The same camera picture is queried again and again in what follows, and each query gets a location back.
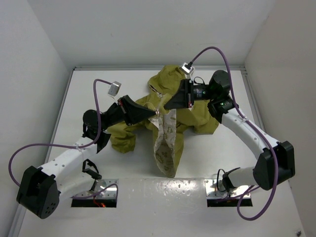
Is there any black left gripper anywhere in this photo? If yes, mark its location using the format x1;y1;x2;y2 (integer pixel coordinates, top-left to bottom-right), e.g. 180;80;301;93
99;94;155;129

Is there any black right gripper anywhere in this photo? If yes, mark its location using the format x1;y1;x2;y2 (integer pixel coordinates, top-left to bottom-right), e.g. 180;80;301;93
163;79;216;109

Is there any olive green hooded jacket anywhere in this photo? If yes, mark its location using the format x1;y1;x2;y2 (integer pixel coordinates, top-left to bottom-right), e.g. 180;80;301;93
108;65;219;178

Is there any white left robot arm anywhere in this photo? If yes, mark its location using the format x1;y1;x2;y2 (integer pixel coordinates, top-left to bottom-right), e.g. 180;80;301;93
16;95;157;219

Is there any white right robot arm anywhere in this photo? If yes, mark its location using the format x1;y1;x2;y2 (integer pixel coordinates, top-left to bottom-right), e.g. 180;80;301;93
164;70;295;191

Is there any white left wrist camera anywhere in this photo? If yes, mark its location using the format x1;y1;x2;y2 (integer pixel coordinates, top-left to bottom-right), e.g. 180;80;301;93
108;81;121;97

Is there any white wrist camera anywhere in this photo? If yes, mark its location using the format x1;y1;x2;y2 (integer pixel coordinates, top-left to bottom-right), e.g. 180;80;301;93
108;81;121;97
180;62;195;79

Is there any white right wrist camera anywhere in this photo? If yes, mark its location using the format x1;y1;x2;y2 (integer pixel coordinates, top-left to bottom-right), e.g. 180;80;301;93
180;62;195;79

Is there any aluminium table frame rail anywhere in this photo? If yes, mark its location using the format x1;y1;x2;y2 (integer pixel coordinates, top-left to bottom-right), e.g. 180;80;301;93
73;65;248;72

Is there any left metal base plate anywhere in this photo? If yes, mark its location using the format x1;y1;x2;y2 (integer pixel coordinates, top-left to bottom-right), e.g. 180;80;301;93
71;179;119;208

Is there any metal base plate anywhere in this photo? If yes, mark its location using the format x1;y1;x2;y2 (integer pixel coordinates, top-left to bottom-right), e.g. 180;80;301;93
204;179;253;207
71;179;119;208

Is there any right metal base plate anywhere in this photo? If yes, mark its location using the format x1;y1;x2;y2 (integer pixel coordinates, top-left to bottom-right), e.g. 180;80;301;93
204;179;253;207

